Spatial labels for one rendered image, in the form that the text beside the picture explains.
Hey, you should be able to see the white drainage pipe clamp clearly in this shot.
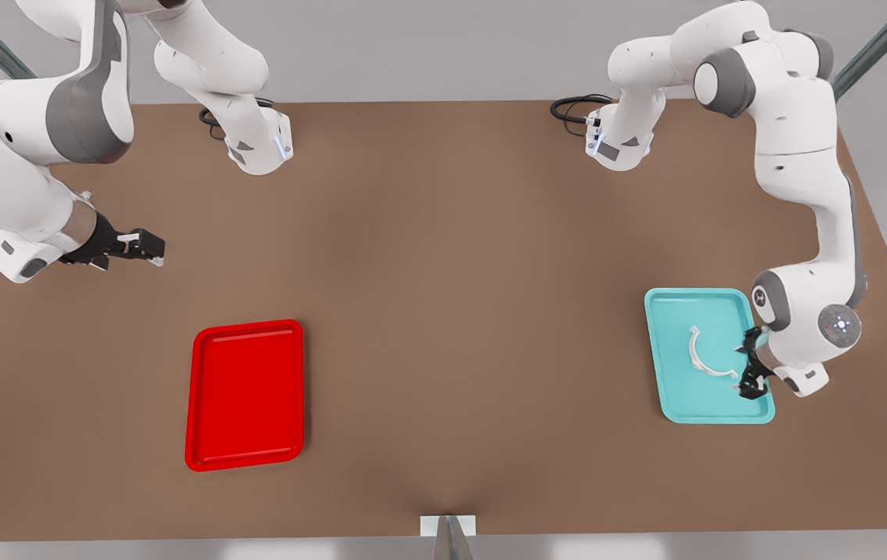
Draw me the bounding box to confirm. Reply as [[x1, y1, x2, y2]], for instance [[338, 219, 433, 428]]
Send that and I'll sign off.
[[687, 326, 740, 381]]

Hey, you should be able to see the cyan rectangular tray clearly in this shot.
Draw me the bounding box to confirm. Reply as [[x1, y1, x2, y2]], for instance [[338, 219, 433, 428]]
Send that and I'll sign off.
[[644, 288, 777, 425]]

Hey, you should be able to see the red rectangular tray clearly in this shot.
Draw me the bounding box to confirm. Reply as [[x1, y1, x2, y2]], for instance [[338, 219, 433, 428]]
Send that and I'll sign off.
[[184, 319, 306, 473]]

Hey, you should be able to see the black cable loop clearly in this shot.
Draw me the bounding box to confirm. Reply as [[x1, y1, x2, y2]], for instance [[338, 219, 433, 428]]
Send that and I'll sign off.
[[198, 96, 276, 142], [550, 94, 620, 140]]

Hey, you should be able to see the white post foot plate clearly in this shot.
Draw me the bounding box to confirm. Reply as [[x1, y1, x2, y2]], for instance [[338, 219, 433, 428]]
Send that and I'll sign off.
[[421, 514, 477, 538]]

